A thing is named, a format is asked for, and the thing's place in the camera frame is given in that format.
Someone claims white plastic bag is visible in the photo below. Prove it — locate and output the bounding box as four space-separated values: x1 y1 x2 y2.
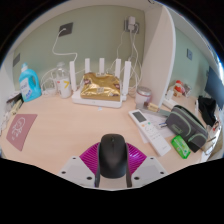
0 109 11 133

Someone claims grey wall socket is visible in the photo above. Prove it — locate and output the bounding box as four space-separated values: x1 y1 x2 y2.
58 22 74 37

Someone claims black monitor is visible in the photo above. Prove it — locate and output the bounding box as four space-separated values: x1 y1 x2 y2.
203 65 224 111

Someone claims red figurine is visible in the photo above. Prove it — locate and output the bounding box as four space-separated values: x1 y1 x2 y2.
173 79 193 98

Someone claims black computer mouse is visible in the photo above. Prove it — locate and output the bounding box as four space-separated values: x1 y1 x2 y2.
97 133 130 179

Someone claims grey blank wall plate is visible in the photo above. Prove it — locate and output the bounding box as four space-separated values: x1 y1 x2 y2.
12 52 21 68

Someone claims grey pencil case green trim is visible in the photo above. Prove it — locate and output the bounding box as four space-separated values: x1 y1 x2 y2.
165 104 209 153

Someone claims black cloth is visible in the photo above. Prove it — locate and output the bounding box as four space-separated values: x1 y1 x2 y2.
197 95 218 128

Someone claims white remote control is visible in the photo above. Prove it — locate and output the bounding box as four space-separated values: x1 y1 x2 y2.
128 108 172 157

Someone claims blue detergent bottle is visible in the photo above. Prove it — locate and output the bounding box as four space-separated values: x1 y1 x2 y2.
18 62 43 103

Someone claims white router with antennas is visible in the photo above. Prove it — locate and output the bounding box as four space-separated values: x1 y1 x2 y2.
68 57 133 109

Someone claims notebook stack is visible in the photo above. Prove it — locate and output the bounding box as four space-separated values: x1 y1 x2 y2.
6 91 23 104

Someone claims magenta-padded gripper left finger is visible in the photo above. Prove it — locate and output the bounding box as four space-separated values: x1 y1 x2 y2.
58 142 101 188

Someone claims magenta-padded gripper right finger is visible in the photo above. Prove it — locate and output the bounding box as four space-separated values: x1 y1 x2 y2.
125 142 168 188

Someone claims clear plastic bottle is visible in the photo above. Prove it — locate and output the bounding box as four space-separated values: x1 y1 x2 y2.
54 61 73 99

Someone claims white charger cable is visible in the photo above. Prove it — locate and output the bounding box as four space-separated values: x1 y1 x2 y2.
114 31 143 98

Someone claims small yellowish box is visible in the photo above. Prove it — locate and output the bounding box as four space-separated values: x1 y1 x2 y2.
11 99 24 116

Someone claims jar with pink lid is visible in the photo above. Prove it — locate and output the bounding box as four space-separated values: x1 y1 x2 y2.
134 85 153 108

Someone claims green packet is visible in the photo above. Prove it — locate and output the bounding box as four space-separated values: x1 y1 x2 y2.
170 134 192 160

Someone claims mauve mouse pad white print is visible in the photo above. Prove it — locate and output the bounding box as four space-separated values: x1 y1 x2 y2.
5 113 39 152

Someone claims white paper sheet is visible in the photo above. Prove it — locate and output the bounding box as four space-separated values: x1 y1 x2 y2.
138 111 176 144

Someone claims gold foil bag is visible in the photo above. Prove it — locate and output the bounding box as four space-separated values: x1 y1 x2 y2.
79 71 122 102

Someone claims white wall charger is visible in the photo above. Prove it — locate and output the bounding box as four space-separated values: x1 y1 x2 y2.
124 15 139 34

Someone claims small grey wall switch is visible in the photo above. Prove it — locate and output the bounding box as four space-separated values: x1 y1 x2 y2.
186 48 194 61

